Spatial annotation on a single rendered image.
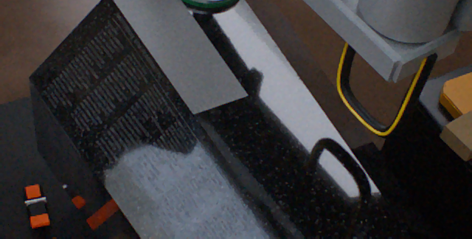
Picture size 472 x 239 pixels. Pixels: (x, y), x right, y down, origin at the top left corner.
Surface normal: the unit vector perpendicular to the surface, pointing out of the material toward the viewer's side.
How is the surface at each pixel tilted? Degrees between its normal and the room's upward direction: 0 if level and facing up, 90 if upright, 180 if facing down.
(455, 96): 0
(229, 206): 45
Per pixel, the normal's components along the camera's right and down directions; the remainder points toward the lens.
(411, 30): -0.09, 0.75
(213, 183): -0.50, -0.22
